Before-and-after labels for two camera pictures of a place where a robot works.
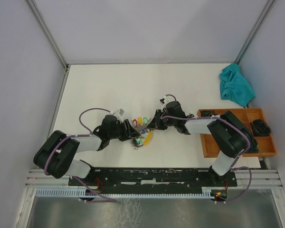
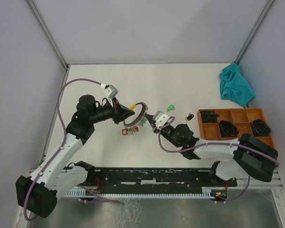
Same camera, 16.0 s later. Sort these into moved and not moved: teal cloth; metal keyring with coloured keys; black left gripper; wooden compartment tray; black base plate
Moved: metal keyring with coloured keys; black left gripper
Not moved: teal cloth; black base plate; wooden compartment tray
